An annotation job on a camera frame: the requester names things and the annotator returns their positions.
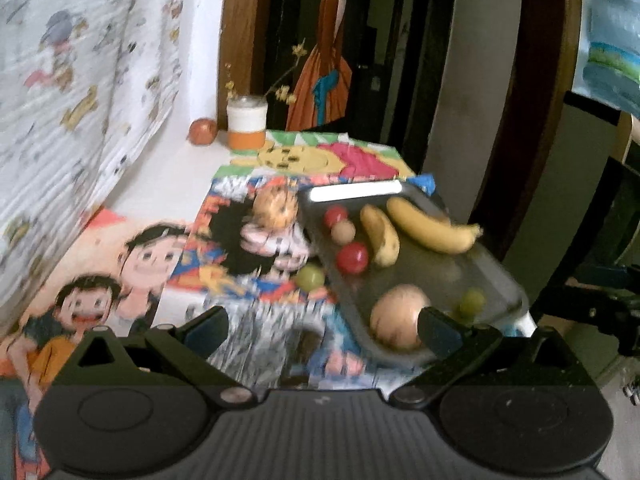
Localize large green grape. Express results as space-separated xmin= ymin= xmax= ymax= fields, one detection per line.
xmin=458 ymin=288 xmax=486 ymax=318

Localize dark metal tray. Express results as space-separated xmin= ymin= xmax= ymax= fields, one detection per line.
xmin=297 ymin=180 xmax=531 ymax=368

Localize brown wooden frame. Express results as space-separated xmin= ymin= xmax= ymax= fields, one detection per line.
xmin=218 ymin=0 xmax=281 ymax=126

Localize red apple by wall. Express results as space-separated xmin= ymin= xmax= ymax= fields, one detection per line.
xmin=187 ymin=117 xmax=219 ymax=147

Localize blue painted picture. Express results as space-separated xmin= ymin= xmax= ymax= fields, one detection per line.
xmin=582 ymin=0 xmax=640 ymax=116

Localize beige round fruit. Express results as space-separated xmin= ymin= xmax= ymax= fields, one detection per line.
xmin=370 ymin=284 xmax=433 ymax=352

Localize large red cherry tomato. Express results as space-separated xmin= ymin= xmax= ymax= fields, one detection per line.
xmin=336 ymin=241 xmax=371 ymax=275

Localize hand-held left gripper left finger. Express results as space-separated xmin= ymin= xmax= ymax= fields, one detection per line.
xmin=66 ymin=305 xmax=260 ymax=408

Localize small brown longan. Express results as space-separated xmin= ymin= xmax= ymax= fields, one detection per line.
xmin=331 ymin=220 xmax=357 ymax=244

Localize white cartoon printed blanket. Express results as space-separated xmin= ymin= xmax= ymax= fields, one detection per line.
xmin=0 ymin=0 xmax=188 ymax=331

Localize small red cherry tomato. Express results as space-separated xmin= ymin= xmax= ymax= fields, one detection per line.
xmin=323 ymin=205 xmax=349 ymax=229

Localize silver-haired figure printed mat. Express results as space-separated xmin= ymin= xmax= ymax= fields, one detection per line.
xmin=160 ymin=290 xmax=391 ymax=392

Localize striped orange tangerine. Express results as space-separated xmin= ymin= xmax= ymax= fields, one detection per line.
xmin=251 ymin=185 xmax=297 ymax=231

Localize small yellow banana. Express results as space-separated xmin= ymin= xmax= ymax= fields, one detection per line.
xmin=360 ymin=204 xmax=401 ymax=267

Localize small green grape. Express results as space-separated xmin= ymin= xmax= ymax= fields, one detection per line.
xmin=296 ymin=263 xmax=326 ymax=292

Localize black-haired fighter printed mat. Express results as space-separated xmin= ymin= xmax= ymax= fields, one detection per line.
xmin=167 ymin=175 xmax=436 ymax=307

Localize robed figure wall poster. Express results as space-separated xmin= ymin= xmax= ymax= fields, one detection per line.
xmin=285 ymin=0 xmax=356 ymax=133

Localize large yellow banana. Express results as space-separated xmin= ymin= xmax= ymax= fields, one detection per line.
xmin=386 ymin=196 xmax=483 ymax=255

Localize yellow bear printed mat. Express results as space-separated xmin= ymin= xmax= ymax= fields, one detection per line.
xmin=230 ymin=130 xmax=416 ymax=182

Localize yellow flower twigs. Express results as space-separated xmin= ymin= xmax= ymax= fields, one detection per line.
xmin=222 ymin=40 xmax=308 ymax=106

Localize cartoon children printed mat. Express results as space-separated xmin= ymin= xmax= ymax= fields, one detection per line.
xmin=0 ymin=210 xmax=201 ymax=480

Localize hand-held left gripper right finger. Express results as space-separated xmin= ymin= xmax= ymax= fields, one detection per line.
xmin=391 ymin=306 xmax=582 ymax=408

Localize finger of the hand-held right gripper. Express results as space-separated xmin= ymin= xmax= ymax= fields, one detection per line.
xmin=533 ymin=280 xmax=608 ymax=328

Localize white and orange jar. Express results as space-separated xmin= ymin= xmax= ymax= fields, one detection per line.
xmin=226 ymin=95 xmax=267 ymax=150

